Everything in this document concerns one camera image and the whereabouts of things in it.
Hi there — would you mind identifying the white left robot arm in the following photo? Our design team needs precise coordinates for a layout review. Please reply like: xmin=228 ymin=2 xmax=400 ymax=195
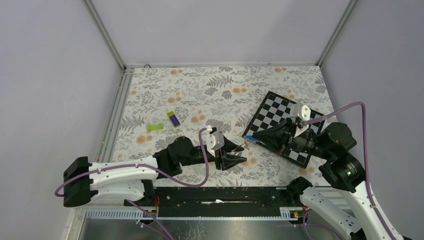
xmin=54 ymin=127 xmax=247 ymax=208

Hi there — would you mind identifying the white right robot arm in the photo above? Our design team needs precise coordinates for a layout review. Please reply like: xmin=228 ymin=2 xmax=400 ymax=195
xmin=252 ymin=106 xmax=403 ymax=240

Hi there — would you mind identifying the blue key tag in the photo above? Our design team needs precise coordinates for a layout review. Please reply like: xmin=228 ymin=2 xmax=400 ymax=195
xmin=245 ymin=135 xmax=260 ymax=143

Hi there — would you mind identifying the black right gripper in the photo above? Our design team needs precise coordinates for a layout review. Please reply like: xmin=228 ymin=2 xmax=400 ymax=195
xmin=251 ymin=115 xmax=332 ymax=159

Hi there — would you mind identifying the purple yellow marker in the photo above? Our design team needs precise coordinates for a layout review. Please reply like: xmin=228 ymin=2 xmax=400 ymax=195
xmin=167 ymin=111 xmax=181 ymax=128

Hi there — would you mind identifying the green marker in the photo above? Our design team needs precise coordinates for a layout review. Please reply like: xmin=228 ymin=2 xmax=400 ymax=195
xmin=146 ymin=123 xmax=164 ymax=131

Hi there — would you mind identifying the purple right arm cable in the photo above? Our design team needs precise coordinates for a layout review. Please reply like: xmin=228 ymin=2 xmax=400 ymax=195
xmin=304 ymin=101 xmax=399 ymax=240

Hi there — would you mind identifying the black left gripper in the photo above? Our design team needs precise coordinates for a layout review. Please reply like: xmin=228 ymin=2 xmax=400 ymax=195
xmin=180 ymin=136 xmax=247 ymax=171

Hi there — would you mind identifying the black front rail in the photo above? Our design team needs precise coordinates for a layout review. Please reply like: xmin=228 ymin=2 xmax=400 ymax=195
xmin=135 ymin=186 xmax=305 ymax=207

